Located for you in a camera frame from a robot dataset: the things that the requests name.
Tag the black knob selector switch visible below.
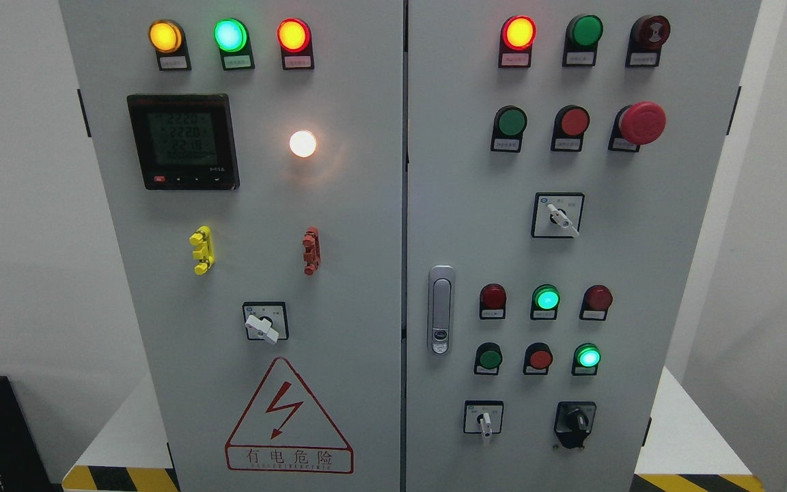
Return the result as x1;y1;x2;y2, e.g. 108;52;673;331
555;401;597;449

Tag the red terminal connector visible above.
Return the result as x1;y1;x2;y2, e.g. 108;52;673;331
302;226;321;276

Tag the dark red indicator lamp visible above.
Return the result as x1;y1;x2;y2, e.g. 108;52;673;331
479;283;507;320

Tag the white lit indicator lamp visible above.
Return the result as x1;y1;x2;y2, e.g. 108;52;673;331
288;130;318;159

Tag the green push button lower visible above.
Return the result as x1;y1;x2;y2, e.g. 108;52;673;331
473;342;503;376

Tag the green push button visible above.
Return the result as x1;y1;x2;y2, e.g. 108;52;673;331
473;342;503;376
491;105;527;153

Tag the green lit lamp middle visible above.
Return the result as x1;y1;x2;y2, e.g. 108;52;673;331
530;284;560;320

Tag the grey left cabinet door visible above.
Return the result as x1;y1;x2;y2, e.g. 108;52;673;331
60;1;405;491

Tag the grey cabinet door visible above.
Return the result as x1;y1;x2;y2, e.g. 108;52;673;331
406;1;761;491
60;1;405;491

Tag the green push button upper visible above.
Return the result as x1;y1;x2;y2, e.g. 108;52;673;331
491;105;527;153

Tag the red push button lower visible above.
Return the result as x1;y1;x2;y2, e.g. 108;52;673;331
523;342;553;376

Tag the red push button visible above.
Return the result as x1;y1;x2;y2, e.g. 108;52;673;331
523;342;553;376
550;104;590;152

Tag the grey right cabinet door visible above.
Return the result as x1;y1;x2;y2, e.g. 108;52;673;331
406;1;761;491

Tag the yellow terminal connector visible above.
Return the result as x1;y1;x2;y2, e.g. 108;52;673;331
189;226;216;276

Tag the red indicator lamp middle right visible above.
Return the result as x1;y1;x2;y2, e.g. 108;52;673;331
579;284;614;321

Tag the red electric hazard warning sticker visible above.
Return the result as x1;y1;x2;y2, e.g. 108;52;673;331
225;356;354;474

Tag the red push button upper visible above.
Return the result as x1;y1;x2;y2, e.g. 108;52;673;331
550;104;590;152

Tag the green illuminated button lower right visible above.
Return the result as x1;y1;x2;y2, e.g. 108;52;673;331
571;343;602;377

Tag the red-rimmed lit indicator lamp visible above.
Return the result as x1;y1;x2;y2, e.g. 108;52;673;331
276;18;314;70

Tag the black digital power meter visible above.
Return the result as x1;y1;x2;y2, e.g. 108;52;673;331
127;94;240;190

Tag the red lit lamp right door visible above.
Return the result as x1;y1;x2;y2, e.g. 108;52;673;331
499;15;537;68

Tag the green lit indicator lamp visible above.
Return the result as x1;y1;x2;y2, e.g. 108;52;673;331
215;18;254;70

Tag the red emergency stop mushroom button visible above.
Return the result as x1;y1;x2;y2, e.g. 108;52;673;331
608;102;667;152

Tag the green unlit lamp top right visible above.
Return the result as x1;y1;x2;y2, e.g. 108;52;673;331
562;14;604;66

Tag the yellow indicator lamp top left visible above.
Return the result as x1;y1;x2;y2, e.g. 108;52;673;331
149;19;191;71

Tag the dark red buzzer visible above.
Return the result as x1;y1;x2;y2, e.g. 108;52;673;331
625;15;671;68

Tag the white platform with hazard stripes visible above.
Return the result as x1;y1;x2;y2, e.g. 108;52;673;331
62;370;763;491

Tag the silver door latch handle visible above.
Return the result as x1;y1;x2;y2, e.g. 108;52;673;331
427;265;455;355

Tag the white-handled selector switch left door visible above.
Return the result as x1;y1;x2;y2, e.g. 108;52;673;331
243;301;290;344

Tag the white-handled selector switch upper right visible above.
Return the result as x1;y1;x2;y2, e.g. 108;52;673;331
531;192;585;238

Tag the white-handled selector switch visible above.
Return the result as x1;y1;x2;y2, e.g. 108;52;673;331
462;400;505;446
531;192;585;238

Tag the white-handled selector switch lower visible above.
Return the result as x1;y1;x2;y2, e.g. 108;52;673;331
462;400;505;446

